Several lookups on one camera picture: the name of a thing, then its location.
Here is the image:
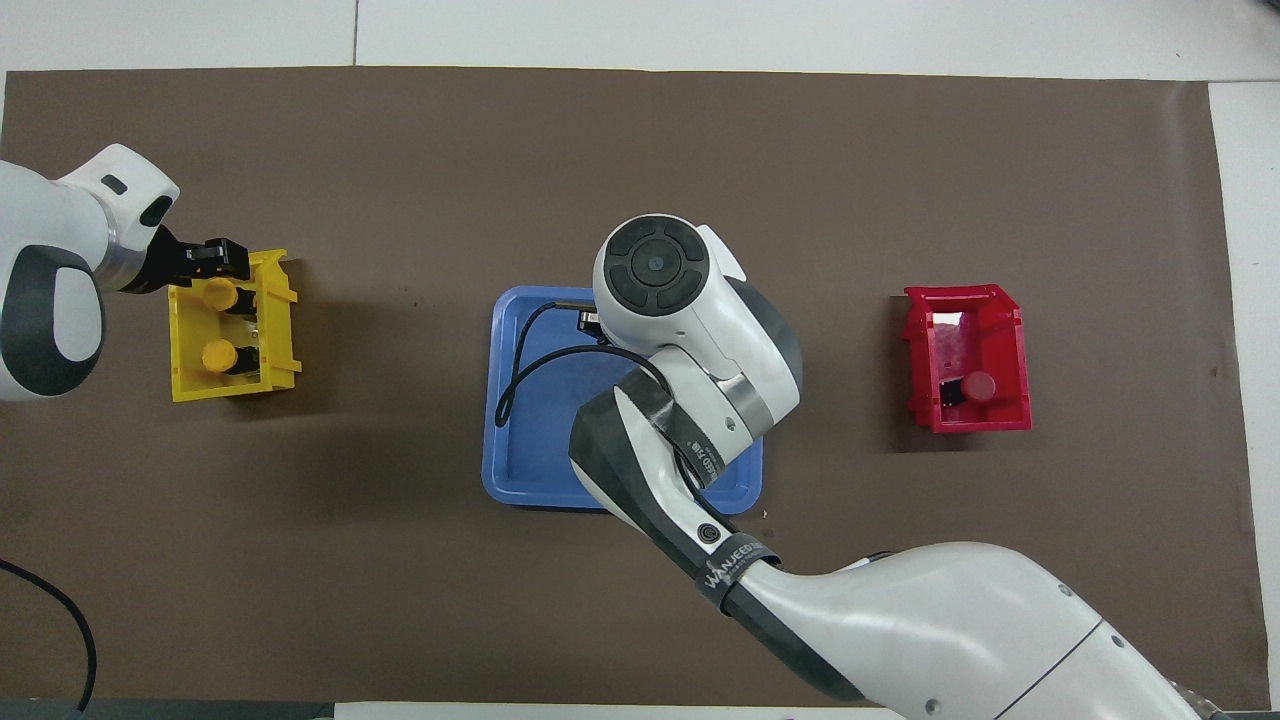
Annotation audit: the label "yellow plastic bin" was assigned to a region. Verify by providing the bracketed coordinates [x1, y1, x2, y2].
[168, 249, 302, 403]

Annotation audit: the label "red push button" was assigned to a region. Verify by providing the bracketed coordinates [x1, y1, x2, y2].
[937, 371, 998, 406]

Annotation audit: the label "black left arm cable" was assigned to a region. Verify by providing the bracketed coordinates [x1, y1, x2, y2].
[0, 557, 100, 714]

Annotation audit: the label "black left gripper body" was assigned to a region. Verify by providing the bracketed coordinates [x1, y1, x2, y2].
[128, 226, 215, 296]

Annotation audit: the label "blue plastic tray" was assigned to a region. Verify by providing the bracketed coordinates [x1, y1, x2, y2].
[481, 286, 767, 516]

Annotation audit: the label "brown table mat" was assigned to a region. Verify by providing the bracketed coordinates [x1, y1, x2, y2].
[0, 66, 1271, 709]

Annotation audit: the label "black velcro cable strap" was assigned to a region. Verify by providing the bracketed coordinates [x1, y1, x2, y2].
[648, 385, 728, 491]
[695, 535, 783, 608]

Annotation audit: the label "red plastic bin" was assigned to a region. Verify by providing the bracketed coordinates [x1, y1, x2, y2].
[903, 284, 1033, 434]

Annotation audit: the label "yellow push button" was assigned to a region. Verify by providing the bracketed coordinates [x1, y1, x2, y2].
[201, 338, 259, 378]
[201, 279, 259, 317]

